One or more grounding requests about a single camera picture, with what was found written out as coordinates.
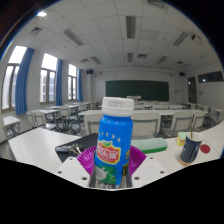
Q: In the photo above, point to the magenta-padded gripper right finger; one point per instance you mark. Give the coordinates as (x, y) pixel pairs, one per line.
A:
(136, 160)

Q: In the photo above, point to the green chalkboard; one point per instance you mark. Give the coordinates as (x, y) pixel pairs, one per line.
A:
(137, 90)

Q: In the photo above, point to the black wall speaker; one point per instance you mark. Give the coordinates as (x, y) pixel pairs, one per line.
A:
(90, 71)
(182, 73)

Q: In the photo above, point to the yellow sponge green top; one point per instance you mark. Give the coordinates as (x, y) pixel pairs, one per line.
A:
(181, 138)

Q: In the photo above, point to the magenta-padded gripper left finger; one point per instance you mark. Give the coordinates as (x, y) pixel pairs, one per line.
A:
(87, 160)

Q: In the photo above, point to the dark door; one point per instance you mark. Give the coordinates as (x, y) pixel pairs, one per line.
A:
(192, 89)

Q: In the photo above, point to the classroom desks and chairs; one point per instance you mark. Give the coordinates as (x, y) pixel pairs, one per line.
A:
(146, 121)

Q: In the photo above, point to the blue curtain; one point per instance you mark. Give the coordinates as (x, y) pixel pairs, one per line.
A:
(58, 83)
(80, 86)
(24, 81)

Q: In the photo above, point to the flat round red coaster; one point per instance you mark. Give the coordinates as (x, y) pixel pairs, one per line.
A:
(205, 149)

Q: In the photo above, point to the ceiling projector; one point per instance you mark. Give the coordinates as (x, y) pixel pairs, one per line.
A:
(196, 38)

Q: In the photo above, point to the ceiling lights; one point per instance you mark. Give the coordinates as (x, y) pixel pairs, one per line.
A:
(130, 26)

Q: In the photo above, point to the dark blue mug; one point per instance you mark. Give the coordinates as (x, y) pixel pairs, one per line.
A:
(190, 150)

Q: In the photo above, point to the tall window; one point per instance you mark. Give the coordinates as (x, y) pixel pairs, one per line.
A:
(72, 82)
(9, 83)
(47, 81)

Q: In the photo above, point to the green white rectangular sponge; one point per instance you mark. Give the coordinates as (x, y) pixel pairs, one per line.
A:
(150, 145)

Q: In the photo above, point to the blue drink bottle white cap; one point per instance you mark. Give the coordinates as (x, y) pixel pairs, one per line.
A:
(113, 143)

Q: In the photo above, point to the dark wide wall window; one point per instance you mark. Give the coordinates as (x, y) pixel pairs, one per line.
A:
(210, 77)

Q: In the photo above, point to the wooden stick in mug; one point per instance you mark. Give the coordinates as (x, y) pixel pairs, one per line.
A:
(191, 130)

